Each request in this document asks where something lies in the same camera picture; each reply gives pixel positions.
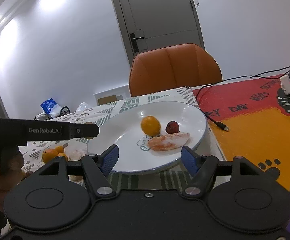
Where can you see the black metal rack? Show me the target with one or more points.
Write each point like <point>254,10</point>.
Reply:
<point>43,116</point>

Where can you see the peeled pomelo segment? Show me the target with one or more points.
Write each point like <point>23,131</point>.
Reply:
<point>169,141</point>

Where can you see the white plastic bag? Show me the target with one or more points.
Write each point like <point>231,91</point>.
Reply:
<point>82,107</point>

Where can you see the black door handle lock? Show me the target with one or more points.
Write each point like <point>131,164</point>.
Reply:
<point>134,43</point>

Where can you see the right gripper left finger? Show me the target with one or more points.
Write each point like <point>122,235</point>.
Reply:
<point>61,192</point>

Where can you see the white ceramic plate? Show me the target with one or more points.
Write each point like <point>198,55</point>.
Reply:
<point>150,137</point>

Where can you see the grey door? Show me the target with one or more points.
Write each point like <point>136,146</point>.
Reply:
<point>162,23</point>

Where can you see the small orange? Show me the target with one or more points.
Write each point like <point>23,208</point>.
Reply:
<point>150,126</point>

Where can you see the large orange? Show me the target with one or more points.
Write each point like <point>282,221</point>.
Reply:
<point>48,155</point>

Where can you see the small tangerine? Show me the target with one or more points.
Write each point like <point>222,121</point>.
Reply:
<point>59,149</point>
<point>63,155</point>

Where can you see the white power adapter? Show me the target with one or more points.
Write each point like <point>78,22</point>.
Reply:
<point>285,84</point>

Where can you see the red orange printed mat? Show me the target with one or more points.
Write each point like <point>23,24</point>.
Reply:
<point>257,113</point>

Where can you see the small wall switch by door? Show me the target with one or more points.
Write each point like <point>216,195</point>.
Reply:
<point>197,2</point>

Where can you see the blue white bag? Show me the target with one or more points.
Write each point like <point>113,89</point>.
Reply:
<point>51,108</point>

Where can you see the white foam packaging with cardboard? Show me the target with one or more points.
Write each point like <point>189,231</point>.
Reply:
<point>112,95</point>

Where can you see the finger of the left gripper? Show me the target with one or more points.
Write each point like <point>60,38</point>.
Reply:
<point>86,130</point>

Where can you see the small tangerine right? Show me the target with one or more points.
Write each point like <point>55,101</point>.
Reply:
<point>63,155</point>

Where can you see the person's left hand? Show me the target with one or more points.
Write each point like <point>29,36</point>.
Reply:
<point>13,174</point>

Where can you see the small tangerine behind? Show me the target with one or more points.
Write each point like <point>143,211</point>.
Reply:
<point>59,149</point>

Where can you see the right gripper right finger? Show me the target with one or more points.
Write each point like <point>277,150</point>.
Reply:
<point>237,193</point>

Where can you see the large pomelo segment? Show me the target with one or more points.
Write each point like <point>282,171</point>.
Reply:
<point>75,153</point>

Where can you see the orange leather chair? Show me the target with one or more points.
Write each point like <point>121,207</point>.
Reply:
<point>184,65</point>

